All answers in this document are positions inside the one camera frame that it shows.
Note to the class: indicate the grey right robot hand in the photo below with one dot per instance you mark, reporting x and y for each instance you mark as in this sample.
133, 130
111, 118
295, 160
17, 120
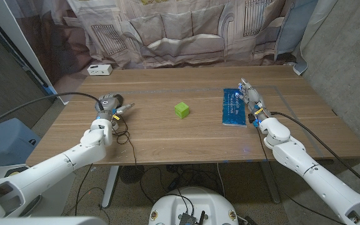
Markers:
254, 100

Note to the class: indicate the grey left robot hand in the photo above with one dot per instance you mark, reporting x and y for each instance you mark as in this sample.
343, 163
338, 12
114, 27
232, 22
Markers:
108, 104

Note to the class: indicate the black computer mouse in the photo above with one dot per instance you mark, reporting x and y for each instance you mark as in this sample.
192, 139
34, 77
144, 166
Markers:
121, 100

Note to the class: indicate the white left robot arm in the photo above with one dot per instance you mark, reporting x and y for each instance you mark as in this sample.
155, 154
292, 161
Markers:
42, 175

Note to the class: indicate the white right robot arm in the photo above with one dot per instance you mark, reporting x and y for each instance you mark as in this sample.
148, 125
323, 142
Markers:
317, 178

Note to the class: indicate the green block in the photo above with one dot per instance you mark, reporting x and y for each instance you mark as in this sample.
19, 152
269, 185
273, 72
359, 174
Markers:
181, 110

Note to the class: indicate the small white tape roll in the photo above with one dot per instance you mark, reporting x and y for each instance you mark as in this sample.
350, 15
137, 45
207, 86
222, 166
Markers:
116, 125

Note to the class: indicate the blue gel pack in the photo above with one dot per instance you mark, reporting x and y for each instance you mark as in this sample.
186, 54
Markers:
232, 111

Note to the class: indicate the white power strip box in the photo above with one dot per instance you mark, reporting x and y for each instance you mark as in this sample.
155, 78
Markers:
99, 69

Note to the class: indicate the round black floor fan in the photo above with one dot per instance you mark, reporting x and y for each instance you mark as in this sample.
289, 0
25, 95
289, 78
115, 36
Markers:
131, 174

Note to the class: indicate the white table leg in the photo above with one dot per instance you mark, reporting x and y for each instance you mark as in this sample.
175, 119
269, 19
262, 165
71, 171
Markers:
109, 187

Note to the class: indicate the grey table leg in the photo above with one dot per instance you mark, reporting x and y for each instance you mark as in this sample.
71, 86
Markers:
270, 184

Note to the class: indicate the printed sofa backdrop curtain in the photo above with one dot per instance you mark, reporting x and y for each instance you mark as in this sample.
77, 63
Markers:
180, 31

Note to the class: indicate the white upright panel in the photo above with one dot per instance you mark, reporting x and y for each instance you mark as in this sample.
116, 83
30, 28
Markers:
20, 40

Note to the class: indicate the blue-grey bin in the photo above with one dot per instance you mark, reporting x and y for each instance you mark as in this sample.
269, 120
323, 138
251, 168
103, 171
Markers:
5, 143

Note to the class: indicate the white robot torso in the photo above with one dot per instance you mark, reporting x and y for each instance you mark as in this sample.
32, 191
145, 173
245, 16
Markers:
198, 200

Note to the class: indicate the black module with antenna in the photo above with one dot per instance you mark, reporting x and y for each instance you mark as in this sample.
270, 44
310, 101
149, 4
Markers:
187, 218

